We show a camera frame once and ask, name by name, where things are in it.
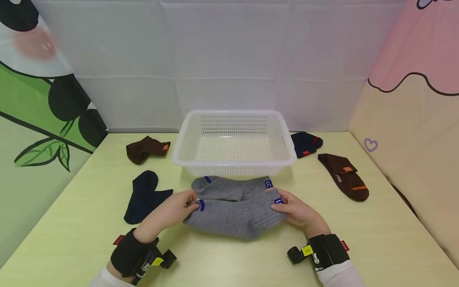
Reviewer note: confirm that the black wrist band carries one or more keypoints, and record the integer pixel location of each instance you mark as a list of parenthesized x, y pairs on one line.
[(328, 249), (131, 255)]

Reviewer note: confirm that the white plastic basket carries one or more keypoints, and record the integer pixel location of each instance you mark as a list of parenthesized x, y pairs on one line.
[(233, 149)]

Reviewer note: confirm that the navy sock with red stripe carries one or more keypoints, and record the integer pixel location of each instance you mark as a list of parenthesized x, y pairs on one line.
[(304, 143)]

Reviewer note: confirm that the person's left index finger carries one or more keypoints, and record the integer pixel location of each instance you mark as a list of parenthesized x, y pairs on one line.
[(188, 195)]

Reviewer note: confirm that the person's left hand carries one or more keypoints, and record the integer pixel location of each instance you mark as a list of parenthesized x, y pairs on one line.
[(163, 217)]

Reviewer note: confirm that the person's right hand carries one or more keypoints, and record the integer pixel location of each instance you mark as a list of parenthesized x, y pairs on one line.
[(301, 213)]

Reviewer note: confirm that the person's right thumb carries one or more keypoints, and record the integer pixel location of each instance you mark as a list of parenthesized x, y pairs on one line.
[(278, 207)]

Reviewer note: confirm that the crumpled brown sock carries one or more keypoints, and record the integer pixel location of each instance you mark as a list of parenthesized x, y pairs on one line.
[(143, 149)]

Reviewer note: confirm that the flat brown sock orange marks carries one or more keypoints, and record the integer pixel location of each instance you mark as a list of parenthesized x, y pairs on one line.
[(346, 179)]

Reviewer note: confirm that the person's right forearm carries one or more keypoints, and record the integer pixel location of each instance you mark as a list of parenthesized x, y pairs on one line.
[(340, 277)]

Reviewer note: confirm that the grey ribbed sock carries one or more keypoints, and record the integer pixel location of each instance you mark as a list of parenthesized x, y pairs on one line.
[(222, 187), (233, 217)]

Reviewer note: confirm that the plain navy sock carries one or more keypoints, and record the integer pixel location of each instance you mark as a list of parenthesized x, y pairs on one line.
[(143, 199)]

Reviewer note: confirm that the person's left thumb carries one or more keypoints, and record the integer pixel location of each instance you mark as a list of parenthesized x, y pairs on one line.
[(192, 206)]

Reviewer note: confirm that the person's left forearm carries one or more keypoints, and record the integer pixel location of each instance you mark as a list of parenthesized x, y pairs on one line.
[(109, 279)]

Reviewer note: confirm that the person's right index finger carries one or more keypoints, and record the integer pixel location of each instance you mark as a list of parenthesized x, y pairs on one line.
[(278, 193)]

